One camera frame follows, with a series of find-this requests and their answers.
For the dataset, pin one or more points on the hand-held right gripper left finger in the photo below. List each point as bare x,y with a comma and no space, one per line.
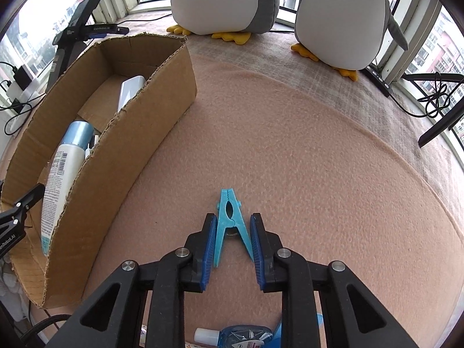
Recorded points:
208,257

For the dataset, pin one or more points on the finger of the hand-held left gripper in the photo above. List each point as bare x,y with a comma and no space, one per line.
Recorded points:
21,205

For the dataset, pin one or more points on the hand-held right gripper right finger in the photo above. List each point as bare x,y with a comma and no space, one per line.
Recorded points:
258,257

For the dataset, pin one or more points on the blue clothespin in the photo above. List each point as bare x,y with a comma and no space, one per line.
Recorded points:
228,221

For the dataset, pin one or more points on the white bottle with blue cap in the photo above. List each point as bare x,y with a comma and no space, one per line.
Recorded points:
60,174

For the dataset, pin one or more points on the blue eye drops bottle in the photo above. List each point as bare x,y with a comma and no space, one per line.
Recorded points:
235,337

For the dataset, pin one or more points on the cardboard box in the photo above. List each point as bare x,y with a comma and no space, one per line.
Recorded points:
134,130

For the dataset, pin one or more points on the white wall charger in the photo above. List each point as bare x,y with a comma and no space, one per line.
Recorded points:
130,92

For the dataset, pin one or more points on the small patterned box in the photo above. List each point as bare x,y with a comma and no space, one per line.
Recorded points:
144,333

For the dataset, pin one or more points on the white power strip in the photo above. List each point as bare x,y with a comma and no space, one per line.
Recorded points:
25,92

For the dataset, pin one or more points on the black charger brick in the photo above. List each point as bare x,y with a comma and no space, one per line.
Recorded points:
22,78

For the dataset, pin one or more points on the power strip with adapters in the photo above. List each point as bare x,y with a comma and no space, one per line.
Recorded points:
7,76

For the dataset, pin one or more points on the spare black gripper on stand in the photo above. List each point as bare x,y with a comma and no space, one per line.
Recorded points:
72,29

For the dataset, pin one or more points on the beige checked blanket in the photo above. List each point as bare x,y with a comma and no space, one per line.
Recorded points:
290,61

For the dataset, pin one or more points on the black inline remote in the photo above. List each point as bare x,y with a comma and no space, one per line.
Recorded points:
380,79

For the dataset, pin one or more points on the small penguin plush toy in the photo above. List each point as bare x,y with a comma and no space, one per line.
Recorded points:
344,18

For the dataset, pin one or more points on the large penguin plush toy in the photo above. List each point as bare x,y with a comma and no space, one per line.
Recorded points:
221,0

